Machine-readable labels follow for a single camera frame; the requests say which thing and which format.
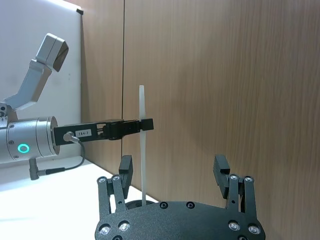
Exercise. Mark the small white plastic piece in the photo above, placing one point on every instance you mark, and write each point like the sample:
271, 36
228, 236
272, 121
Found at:
142, 105

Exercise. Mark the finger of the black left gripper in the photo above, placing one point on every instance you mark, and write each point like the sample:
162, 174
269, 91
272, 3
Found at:
125, 128

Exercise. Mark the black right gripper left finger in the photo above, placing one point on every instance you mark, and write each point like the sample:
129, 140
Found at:
125, 175

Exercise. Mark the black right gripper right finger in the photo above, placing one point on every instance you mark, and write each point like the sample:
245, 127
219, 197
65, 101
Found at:
221, 175

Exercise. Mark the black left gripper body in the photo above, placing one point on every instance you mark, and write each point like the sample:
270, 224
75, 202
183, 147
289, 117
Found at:
60, 132

